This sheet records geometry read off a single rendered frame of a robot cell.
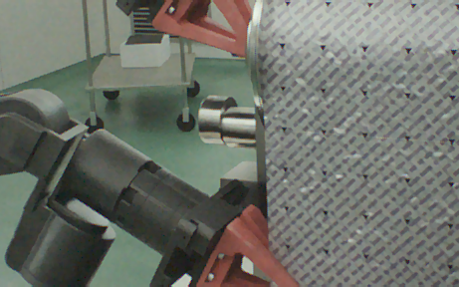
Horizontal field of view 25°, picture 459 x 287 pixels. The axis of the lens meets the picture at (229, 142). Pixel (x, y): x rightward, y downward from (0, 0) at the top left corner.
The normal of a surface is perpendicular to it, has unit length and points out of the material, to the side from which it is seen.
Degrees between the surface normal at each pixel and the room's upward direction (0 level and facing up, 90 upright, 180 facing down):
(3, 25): 90
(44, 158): 83
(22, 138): 83
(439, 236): 90
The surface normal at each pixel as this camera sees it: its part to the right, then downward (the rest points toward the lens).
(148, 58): -0.14, 0.27
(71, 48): 0.91, 0.07
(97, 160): -0.08, -0.29
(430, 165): -0.41, 0.26
